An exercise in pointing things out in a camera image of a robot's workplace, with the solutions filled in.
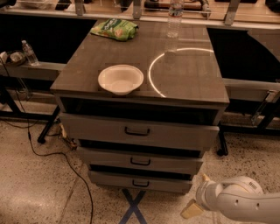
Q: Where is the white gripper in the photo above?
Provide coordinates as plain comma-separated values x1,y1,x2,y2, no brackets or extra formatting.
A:
180,180,217,219

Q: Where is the grey bottom drawer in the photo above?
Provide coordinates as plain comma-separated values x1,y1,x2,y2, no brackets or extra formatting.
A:
88,171,193,194

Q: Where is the grey drawer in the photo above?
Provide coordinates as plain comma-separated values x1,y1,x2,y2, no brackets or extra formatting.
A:
77,146,203,175
59,113,219,150
88,171,193,194

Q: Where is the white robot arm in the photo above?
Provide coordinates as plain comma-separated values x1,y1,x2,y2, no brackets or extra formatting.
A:
180,174,280,224

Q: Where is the grey drawer cabinet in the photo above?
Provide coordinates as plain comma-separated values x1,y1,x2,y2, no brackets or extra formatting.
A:
52,22,229,181

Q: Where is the grey middle drawer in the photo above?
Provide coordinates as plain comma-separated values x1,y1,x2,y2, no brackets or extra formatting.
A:
77,146,203,175

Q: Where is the grey top drawer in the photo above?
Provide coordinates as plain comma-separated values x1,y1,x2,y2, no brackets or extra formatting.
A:
59,113,219,150

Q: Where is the black table leg right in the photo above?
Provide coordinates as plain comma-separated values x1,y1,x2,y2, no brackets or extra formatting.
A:
217,124,228,156

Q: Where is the black table leg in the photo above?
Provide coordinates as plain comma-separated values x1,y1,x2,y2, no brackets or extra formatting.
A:
38,106,60,144
217,124,228,156

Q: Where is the grey side shelf right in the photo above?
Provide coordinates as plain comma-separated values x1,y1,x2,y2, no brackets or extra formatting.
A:
223,78,280,102

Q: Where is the grey side shelf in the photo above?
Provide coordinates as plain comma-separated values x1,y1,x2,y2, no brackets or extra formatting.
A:
0,62,65,81
223,78,280,102

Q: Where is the white paper bowl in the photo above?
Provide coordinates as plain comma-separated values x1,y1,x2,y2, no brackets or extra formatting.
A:
98,65,144,95

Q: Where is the black table leg left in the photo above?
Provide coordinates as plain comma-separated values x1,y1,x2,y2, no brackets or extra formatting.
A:
38,106,60,144

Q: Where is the green chip bag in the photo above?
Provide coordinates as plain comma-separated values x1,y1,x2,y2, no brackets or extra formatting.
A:
90,18,138,41

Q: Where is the grey side shelf left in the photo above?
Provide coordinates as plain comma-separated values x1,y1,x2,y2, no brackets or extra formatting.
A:
0,62,65,81

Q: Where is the clear water bottle on cabinet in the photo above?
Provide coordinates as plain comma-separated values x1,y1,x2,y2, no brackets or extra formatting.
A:
167,0,185,39

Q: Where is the small water bottle on shelf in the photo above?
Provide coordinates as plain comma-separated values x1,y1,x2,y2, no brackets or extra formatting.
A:
22,40,39,66

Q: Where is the black floor cable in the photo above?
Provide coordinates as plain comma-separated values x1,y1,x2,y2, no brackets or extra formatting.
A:
0,55,95,224

